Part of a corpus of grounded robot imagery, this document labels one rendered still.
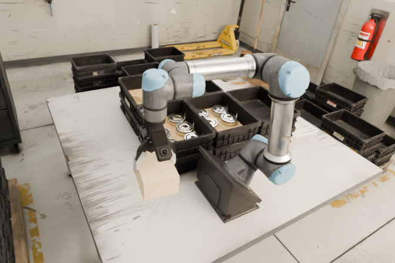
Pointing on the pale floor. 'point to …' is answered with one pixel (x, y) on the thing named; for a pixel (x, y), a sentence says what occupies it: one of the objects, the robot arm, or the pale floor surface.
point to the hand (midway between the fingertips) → (155, 169)
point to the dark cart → (7, 113)
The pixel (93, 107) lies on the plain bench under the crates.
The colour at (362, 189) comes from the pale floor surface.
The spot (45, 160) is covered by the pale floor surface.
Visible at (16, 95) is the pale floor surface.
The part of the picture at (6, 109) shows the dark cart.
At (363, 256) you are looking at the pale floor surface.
